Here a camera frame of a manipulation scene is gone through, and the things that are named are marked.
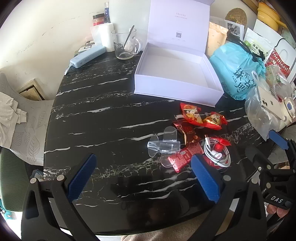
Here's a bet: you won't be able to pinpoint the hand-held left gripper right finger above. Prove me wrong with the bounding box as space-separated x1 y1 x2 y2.
191 154 269 241

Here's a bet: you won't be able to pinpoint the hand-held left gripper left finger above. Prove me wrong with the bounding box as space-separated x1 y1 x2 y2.
21 153 109 241

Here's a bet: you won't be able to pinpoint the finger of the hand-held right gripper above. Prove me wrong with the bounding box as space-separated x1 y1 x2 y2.
269 130 296 166
245 146 275 183

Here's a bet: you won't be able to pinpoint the white charging cable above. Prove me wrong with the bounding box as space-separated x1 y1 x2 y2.
203 137 232 168

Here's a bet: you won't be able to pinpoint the red ketchup packet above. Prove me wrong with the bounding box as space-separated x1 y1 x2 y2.
168 141 208 173

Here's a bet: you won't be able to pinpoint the red bow clip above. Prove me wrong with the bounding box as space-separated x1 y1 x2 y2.
208 137 232 153

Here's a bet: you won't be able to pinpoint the dark red chocolate packet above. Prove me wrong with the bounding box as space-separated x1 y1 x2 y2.
173 120 201 149

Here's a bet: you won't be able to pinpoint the clear acrylic stand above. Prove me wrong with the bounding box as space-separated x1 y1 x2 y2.
147 126 182 168

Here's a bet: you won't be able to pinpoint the red cartoon candy packet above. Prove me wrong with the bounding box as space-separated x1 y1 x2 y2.
201 112 228 130
180 102 205 127

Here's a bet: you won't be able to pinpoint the white gift box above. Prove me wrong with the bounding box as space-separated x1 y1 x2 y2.
134 0 224 107

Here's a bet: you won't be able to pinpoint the person's right hand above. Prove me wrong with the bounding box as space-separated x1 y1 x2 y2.
266 205 291 218

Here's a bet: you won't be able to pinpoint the large clear plastic bag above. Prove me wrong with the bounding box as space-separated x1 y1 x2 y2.
245 71 294 141

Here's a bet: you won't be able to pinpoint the clear bag of snacks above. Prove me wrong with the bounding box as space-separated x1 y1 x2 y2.
266 65 294 93

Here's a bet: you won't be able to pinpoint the leaf pattern chair cushion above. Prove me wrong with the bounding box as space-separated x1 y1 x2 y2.
0 72 55 166

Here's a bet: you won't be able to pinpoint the person's beige trousers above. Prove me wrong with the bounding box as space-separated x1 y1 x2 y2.
120 220 204 241

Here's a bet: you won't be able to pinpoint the green chair seat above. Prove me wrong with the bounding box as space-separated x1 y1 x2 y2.
0 147 30 216

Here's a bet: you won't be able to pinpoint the red white paper bag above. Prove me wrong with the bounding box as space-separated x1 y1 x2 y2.
265 38 296 79

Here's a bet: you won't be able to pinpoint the blue plastic bag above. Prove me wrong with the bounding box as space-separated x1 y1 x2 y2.
209 42 266 100

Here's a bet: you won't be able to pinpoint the white cloth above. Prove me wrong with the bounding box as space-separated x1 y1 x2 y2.
0 91 28 149

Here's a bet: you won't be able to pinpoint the wooden framed board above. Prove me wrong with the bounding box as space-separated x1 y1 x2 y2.
17 79 45 101

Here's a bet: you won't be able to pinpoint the green white pouch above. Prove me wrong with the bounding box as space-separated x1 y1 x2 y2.
244 27 272 58

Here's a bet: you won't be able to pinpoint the beige pouch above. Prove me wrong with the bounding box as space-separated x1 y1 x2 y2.
206 22 228 57

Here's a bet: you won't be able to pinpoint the blue power bank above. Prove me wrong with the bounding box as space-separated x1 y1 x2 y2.
70 45 106 69

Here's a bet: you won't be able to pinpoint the printed paper leaflet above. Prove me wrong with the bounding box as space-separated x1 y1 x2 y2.
209 16 244 41

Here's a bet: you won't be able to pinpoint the yellow cooking pot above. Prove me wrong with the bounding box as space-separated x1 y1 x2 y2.
257 2 281 32

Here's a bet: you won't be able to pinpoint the white round gadget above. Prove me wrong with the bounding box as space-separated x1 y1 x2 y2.
77 40 94 55

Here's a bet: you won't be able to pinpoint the woven straw basket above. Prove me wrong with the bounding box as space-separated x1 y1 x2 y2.
226 8 248 26

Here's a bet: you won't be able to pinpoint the glass mug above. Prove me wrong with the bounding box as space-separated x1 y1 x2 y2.
111 29 143 60

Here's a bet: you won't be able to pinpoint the white paper roll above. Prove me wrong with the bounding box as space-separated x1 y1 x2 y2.
99 23 115 52

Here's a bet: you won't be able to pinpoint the metal spoon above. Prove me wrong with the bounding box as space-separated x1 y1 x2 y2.
122 25 136 50

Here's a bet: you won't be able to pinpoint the red spice jar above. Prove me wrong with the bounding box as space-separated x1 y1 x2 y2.
92 13 105 27

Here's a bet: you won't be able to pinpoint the dark glass bottle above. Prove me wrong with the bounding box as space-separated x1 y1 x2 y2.
104 2 111 24

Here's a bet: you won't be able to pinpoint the white translucent sheet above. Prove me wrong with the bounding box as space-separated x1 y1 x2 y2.
109 0 152 47

